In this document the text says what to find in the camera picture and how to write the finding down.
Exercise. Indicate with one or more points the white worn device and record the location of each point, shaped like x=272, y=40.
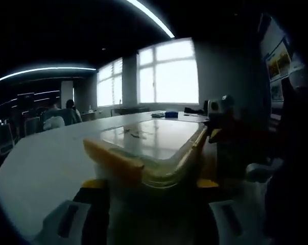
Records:
x=299, y=77

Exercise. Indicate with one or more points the blue tissue box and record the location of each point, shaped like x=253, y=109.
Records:
x=171, y=114

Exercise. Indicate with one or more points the office chair draped with jacket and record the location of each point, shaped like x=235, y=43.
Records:
x=54, y=122

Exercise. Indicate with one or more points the white mesh office chair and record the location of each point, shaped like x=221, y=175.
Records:
x=6, y=137

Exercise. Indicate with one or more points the straight ceiling light strip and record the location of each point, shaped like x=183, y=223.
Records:
x=156, y=19

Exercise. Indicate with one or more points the white chair armrest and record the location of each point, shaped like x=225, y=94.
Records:
x=258, y=169

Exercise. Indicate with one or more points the blue white wall poster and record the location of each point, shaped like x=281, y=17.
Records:
x=276, y=61

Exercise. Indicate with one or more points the large window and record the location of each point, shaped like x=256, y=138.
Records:
x=169, y=74

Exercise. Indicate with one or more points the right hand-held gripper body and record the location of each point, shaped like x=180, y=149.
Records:
x=221, y=107

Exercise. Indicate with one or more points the small pale packet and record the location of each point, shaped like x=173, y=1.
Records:
x=157, y=115

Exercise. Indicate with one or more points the person's black shirt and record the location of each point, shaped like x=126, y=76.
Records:
x=291, y=166

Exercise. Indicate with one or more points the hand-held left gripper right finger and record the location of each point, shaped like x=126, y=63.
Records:
x=227, y=219

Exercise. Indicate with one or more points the curved ceiling light strip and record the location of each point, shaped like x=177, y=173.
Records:
x=67, y=68

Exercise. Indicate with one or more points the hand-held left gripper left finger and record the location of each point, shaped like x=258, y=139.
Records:
x=97, y=211

